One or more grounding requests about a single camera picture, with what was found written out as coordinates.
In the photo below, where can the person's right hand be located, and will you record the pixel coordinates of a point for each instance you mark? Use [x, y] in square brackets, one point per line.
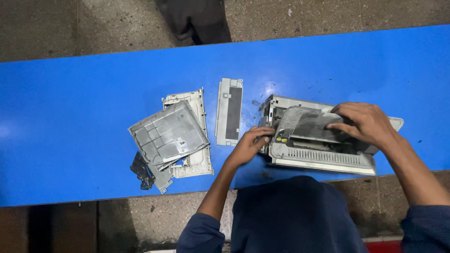
[369, 123]

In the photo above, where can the person's left hand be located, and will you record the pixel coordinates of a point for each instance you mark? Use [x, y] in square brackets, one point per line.
[250, 144]

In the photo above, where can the person's left fingers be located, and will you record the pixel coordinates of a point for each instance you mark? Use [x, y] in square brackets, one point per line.
[264, 133]

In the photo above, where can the grey dismantled printer body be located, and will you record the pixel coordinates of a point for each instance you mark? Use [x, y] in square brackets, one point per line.
[316, 156]

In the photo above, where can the narrow grey panel dark strip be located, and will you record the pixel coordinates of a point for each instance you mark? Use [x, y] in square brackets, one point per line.
[229, 112]

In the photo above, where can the light grey printer cover panel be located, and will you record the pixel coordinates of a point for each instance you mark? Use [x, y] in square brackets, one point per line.
[197, 165]

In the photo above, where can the person's navy clothing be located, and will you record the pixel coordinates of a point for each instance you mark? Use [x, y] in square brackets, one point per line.
[295, 218]

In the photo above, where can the grey ribbed printer panel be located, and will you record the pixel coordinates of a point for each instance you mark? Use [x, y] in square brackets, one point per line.
[168, 133]

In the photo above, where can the small grey plastic panel piece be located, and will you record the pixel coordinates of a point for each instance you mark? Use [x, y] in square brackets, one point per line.
[162, 179]

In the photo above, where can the black plastic fragment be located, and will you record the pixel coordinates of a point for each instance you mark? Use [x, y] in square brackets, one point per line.
[141, 171]

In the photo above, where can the red plastic object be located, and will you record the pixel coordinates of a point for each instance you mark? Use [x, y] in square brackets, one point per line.
[384, 246]

